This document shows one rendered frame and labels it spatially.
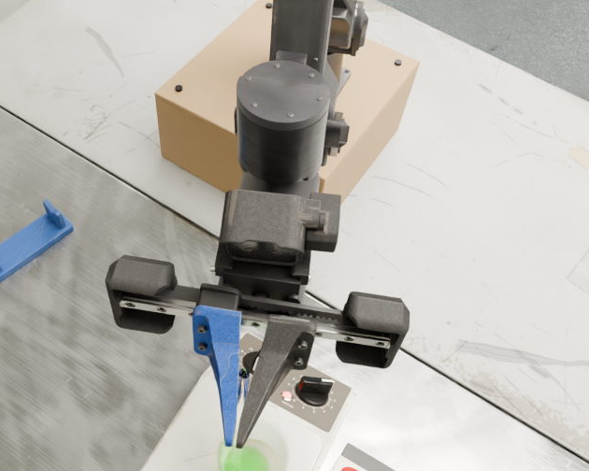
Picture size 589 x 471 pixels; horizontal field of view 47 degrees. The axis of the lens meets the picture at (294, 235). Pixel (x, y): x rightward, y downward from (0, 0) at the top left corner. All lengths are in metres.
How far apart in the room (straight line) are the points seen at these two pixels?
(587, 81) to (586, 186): 1.63
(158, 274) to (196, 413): 0.20
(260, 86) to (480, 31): 2.18
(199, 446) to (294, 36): 0.33
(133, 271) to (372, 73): 0.45
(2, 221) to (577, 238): 0.66
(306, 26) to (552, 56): 2.15
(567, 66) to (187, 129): 1.96
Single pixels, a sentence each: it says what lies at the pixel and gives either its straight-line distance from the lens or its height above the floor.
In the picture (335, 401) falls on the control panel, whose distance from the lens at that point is 0.65.
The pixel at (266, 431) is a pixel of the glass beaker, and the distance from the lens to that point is 0.54.
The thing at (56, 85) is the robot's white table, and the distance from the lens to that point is 0.94.
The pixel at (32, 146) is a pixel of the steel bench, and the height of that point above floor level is 0.90.
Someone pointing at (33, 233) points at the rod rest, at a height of 0.91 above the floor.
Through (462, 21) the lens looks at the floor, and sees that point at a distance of 2.60.
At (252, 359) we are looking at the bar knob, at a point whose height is 0.95.
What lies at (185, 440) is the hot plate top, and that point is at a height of 0.99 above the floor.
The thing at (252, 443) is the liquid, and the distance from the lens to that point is 0.57.
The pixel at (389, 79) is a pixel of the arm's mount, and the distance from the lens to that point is 0.79.
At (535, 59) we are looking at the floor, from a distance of 2.55.
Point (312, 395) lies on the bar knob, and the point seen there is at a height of 0.95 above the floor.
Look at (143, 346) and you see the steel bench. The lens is 0.72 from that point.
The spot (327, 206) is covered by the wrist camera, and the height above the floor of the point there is 1.24.
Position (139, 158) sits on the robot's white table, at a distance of 0.85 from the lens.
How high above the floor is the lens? 1.55
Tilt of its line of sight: 57 degrees down
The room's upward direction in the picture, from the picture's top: 10 degrees clockwise
